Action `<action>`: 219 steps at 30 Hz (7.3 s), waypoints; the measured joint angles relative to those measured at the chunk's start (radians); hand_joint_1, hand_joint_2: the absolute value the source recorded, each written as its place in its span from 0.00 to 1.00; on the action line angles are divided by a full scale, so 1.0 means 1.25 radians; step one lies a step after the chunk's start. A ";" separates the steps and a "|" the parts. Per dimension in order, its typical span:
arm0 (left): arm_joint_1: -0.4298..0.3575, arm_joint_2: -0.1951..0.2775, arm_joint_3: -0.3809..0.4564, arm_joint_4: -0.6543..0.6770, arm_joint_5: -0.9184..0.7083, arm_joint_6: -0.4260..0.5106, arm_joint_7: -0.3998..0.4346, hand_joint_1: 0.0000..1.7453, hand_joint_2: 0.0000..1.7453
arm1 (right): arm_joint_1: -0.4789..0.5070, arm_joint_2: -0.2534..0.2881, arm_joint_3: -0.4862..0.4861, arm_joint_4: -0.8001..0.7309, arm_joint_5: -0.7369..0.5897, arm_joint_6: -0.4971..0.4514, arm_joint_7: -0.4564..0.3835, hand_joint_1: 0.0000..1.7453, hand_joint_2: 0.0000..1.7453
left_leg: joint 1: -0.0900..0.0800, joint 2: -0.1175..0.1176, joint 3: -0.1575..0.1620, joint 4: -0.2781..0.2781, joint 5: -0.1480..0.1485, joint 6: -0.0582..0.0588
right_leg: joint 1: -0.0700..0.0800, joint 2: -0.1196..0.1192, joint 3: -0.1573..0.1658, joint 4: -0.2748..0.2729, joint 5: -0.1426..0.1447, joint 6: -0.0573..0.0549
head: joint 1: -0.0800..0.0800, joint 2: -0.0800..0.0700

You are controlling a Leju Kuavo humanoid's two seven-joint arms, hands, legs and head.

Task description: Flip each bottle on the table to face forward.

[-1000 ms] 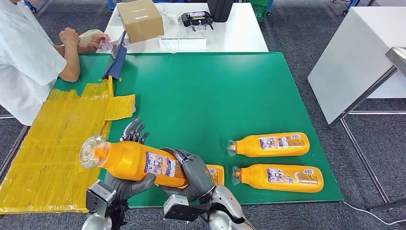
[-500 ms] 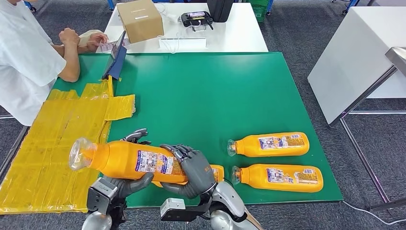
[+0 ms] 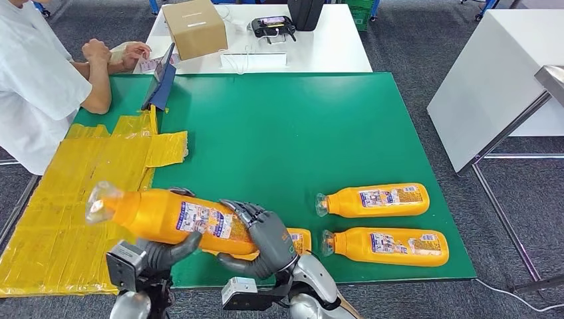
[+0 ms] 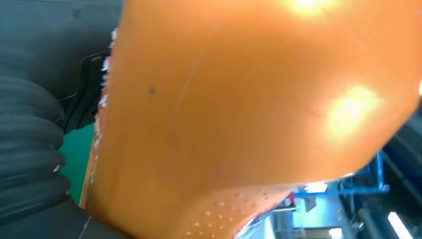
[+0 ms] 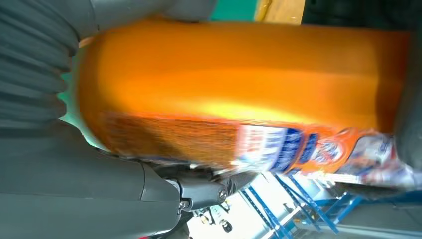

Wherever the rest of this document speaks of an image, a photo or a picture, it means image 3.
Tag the printed label sheet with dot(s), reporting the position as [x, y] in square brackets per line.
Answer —
[147, 65]

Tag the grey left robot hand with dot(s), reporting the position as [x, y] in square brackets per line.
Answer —
[176, 253]

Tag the person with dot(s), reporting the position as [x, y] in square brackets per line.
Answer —
[31, 88]

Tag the large white table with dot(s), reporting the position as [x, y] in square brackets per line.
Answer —
[484, 79]

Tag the person's left hand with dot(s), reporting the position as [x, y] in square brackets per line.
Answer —
[135, 53]

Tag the brown cardboard box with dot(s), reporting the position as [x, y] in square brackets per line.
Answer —
[194, 28]

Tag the steel table corner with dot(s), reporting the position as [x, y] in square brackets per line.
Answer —
[553, 81]

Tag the person's right forearm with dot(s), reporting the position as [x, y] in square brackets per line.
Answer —
[99, 88]

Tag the orange detergent bottle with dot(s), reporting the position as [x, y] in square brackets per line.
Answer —
[302, 242]
[352, 246]
[339, 204]
[154, 215]

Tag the green table mat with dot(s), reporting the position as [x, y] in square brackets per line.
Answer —
[286, 132]

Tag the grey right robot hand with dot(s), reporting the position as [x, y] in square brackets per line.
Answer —
[273, 242]

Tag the green plastic crate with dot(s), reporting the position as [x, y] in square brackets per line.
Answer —
[359, 13]

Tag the person's right hand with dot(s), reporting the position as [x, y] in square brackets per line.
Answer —
[97, 50]

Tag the tablet in blue case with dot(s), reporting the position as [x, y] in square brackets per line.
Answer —
[161, 88]

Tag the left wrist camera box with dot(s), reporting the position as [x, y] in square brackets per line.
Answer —
[125, 266]

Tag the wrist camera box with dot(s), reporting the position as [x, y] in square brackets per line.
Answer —
[125, 266]
[238, 288]

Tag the grey metal frame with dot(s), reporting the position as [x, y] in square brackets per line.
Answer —
[506, 220]

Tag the yellow taped cardboard sheet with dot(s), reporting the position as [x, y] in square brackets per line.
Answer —
[66, 185]

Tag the black handheld controller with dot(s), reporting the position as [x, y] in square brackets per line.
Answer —
[271, 26]

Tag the beige wrist wrap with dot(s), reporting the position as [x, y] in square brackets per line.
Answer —
[118, 53]

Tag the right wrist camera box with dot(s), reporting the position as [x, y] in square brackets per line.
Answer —
[238, 288]

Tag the long white box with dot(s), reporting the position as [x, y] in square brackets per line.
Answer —
[260, 61]

